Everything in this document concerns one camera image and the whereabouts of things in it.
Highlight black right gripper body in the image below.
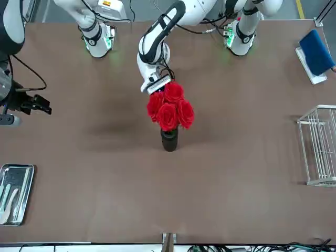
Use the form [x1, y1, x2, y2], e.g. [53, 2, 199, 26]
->
[8, 80, 35, 113]

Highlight red flower bunch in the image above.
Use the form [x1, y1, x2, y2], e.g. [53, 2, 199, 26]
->
[146, 81, 195, 132]

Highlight black vase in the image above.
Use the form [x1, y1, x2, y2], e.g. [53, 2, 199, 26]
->
[160, 127, 180, 152]

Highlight long pale utensil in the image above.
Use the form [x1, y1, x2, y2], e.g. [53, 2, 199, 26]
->
[13, 167, 30, 221]

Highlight pale green spatula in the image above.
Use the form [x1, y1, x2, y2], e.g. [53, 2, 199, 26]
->
[0, 183, 12, 216]

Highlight white control box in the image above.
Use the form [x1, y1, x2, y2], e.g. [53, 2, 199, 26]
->
[97, 0, 124, 19]

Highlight shiny metal tray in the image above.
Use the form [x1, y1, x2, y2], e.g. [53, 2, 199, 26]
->
[0, 164, 35, 226]

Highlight blue towel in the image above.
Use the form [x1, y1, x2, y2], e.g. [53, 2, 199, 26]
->
[299, 29, 336, 77]

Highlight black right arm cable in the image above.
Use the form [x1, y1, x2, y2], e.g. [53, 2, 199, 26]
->
[7, 54, 48, 92]

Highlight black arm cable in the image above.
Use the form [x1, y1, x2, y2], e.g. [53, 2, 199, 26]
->
[7, 54, 48, 92]
[175, 10, 238, 35]

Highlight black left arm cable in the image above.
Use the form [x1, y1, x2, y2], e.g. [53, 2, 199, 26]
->
[175, 10, 238, 35]

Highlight aluminium frame post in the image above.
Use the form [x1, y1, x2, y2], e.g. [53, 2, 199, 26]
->
[314, 0, 336, 27]
[162, 232, 177, 252]

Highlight cream wire rack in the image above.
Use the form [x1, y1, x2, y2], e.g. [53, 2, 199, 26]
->
[296, 104, 336, 187]

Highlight tangled black desk cables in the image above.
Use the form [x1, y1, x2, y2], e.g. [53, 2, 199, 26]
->
[181, 238, 334, 252]

